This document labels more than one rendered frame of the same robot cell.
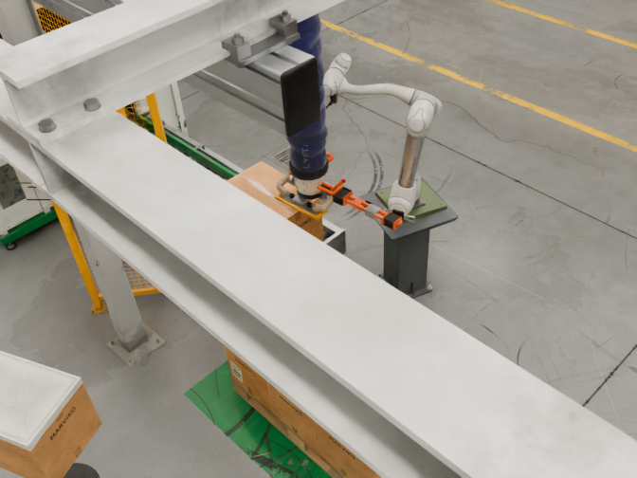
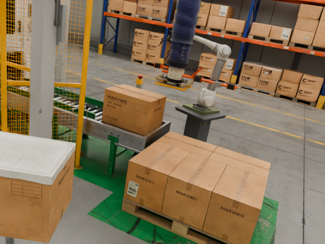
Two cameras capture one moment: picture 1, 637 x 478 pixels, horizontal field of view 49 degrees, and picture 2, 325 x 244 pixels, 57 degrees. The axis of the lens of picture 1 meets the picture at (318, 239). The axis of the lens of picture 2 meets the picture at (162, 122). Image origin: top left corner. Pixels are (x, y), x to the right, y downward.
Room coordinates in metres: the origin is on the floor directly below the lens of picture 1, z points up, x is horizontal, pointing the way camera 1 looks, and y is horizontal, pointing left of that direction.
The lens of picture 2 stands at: (0.47, 1.53, 1.82)
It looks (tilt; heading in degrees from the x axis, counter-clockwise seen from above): 19 degrees down; 333
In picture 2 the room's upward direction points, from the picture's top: 10 degrees clockwise
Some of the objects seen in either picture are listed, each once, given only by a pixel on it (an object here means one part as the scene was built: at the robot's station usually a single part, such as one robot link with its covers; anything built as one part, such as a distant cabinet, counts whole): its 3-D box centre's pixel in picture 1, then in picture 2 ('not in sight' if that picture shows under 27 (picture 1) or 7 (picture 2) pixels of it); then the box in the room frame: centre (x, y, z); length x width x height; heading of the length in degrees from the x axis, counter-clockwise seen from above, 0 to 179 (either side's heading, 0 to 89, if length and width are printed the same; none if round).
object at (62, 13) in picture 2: not in sight; (54, 22); (3.27, 1.26, 1.62); 0.20 x 0.05 x 0.30; 42
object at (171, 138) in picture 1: (198, 151); (68, 93); (4.64, 0.90, 0.60); 1.60 x 0.10 x 0.09; 42
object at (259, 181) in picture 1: (270, 214); (134, 108); (3.60, 0.31, 0.75); 0.60 x 0.40 x 0.40; 41
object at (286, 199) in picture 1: (300, 202); (171, 84); (3.20, 0.09, 1.17); 0.34 x 0.10 x 0.05; 46
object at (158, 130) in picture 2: (307, 258); (158, 130); (3.33, 0.08, 0.58); 0.70 x 0.03 x 0.06; 132
